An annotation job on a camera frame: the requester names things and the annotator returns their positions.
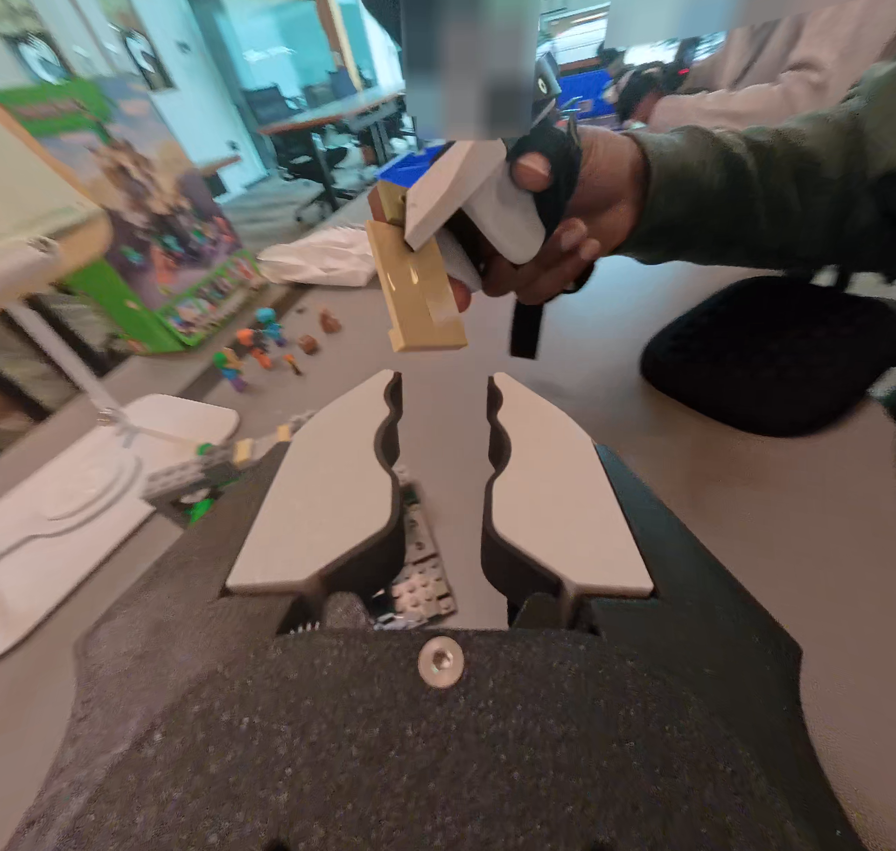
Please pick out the person's right hand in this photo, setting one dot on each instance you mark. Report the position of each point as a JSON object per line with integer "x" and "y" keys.
{"x": 609, "y": 193}

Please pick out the teal minifigure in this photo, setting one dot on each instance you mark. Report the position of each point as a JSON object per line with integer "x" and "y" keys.
{"x": 269, "y": 326}

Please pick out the grey brick build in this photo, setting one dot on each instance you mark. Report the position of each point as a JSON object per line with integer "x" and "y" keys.
{"x": 196, "y": 476}

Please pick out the orange minifigure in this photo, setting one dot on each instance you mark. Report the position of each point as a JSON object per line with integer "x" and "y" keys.
{"x": 253, "y": 348}

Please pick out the green and purple minifigure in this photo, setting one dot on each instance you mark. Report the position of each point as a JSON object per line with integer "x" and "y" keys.
{"x": 229, "y": 371}

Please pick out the white lamp stand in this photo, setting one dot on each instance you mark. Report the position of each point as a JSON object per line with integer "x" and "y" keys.
{"x": 70, "y": 487}

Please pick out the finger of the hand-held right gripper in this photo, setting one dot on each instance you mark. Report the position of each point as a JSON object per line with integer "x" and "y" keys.
{"x": 448, "y": 186}
{"x": 511, "y": 221}

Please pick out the wooden background table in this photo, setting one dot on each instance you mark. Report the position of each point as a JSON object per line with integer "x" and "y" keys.
{"x": 329, "y": 110}

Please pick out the green and grey brick baseplate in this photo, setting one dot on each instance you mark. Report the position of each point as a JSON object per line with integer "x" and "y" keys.
{"x": 420, "y": 571}

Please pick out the person's right forearm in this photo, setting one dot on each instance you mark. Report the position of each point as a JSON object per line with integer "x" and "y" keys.
{"x": 756, "y": 193}

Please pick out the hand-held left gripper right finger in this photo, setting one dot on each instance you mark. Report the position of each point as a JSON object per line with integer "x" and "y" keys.
{"x": 560, "y": 515}

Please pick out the white plastic bag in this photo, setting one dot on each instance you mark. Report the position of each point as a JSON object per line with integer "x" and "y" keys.
{"x": 322, "y": 256}

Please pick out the black chair seat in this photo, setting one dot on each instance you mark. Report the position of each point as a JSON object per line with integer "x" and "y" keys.
{"x": 770, "y": 354}

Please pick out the wall poster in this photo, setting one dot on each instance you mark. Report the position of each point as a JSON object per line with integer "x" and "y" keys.
{"x": 140, "y": 46}
{"x": 35, "y": 53}

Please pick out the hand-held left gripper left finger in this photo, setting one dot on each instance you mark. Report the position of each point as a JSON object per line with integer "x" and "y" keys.
{"x": 315, "y": 515}

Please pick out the blue storage bin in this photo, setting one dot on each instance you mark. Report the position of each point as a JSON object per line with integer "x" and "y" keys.
{"x": 588, "y": 95}
{"x": 413, "y": 168}

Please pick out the green printed toy set box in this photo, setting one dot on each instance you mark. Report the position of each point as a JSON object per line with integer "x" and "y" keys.
{"x": 161, "y": 235}

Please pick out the brown brick plate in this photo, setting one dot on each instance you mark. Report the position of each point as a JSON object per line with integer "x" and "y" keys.
{"x": 383, "y": 203}

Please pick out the black office chair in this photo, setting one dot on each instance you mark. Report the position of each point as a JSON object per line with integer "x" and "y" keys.
{"x": 308, "y": 158}

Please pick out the tan brick plate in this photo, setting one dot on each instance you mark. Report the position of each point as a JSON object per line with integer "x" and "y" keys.
{"x": 420, "y": 305}

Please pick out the grey desk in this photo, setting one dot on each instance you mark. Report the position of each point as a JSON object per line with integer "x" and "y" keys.
{"x": 735, "y": 515}

